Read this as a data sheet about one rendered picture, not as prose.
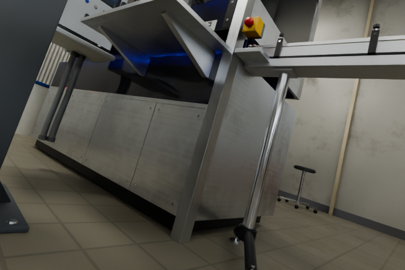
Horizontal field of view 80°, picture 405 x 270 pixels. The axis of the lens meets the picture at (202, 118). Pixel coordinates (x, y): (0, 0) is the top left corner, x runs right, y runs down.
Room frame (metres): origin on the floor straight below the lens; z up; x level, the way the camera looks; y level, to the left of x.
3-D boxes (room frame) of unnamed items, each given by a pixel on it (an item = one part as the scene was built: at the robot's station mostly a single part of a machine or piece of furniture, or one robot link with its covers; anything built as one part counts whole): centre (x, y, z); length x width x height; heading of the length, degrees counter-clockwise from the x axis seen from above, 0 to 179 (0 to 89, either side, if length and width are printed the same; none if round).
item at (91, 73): (1.73, 0.76, 0.73); 1.98 x 0.01 x 0.25; 50
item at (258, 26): (1.04, -0.11, 0.99); 0.08 x 0.07 x 0.07; 140
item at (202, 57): (1.00, 0.15, 0.79); 0.34 x 0.03 x 0.13; 140
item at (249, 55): (1.06, -0.15, 0.87); 0.14 x 0.13 x 0.02; 140
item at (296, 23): (1.44, -0.36, 1.50); 0.85 x 0.01 x 0.59; 140
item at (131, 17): (1.17, 0.33, 0.87); 0.70 x 0.48 x 0.02; 50
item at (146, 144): (2.10, 0.42, 0.44); 2.06 x 1.00 x 0.88; 50
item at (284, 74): (1.06, -0.31, 0.46); 0.09 x 0.09 x 0.77; 50
